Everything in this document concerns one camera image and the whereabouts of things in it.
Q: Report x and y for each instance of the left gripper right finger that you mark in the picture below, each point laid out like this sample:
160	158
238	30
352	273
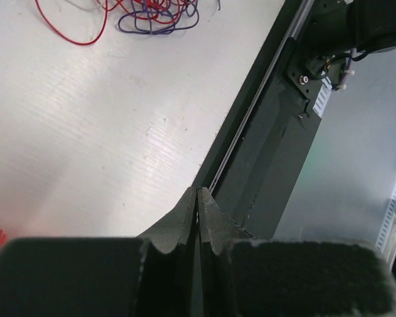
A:
247	276

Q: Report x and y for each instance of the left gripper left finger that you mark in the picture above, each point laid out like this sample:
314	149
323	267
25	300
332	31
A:
146	275

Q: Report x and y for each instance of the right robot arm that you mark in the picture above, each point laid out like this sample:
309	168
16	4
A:
337	27

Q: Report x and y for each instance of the left white cable duct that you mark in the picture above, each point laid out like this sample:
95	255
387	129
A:
387	222

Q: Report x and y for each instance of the white cable duct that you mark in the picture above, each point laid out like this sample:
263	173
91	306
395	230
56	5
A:
387	222
323	97

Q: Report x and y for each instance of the right white cable duct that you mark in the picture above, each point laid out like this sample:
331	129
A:
323	97

